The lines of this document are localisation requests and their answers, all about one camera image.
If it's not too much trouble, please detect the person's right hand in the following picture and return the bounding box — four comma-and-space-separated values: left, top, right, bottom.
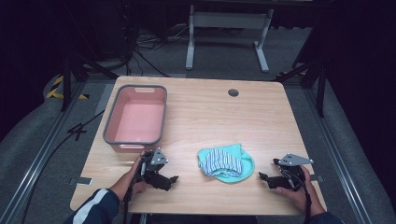
275, 165, 327, 216

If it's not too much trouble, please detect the black floor cable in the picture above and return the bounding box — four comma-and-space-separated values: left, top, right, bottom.
19, 109, 106, 224

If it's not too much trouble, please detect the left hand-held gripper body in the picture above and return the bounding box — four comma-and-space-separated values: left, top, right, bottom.
139, 147, 173, 191

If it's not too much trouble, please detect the black metal stand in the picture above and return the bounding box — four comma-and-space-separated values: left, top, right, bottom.
273, 57, 329, 119
60, 50, 120, 113

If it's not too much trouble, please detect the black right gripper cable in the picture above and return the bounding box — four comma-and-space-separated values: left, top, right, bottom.
288, 174, 313, 224

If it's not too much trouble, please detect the white metal desk frame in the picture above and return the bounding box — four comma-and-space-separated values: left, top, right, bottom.
185, 4, 276, 74

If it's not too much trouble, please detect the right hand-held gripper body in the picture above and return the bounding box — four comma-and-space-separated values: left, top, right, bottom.
267, 152, 315, 191

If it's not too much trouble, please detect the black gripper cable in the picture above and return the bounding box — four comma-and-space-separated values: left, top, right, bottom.
288, 174, 313, 224
121, 155, 148, 224

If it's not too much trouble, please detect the bundle of black cables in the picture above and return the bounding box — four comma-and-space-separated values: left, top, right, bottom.
122, 22, 190, 78

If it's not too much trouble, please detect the black tape cross mark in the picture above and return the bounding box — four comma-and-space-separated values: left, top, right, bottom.
67, 122, 89, 142

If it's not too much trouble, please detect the yellow and black floor tape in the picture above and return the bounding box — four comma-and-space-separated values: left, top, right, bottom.
45, 75, 91, 101

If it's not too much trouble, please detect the teal and striped cloth garment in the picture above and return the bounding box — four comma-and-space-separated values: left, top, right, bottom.
197, 143, 256, 184

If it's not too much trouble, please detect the person's left hand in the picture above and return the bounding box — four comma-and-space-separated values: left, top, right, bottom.
120, 150, 151, 198

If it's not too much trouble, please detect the pink basin with grey rim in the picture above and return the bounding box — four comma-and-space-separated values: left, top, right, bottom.
102, 84, 168, 154

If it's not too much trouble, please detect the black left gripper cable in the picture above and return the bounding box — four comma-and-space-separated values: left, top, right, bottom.
121, 155, 148, 224

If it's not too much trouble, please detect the grey metal floor rail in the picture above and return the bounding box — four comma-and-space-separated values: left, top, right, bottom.
302, 87, 376, 224
0, 81, 110, 224

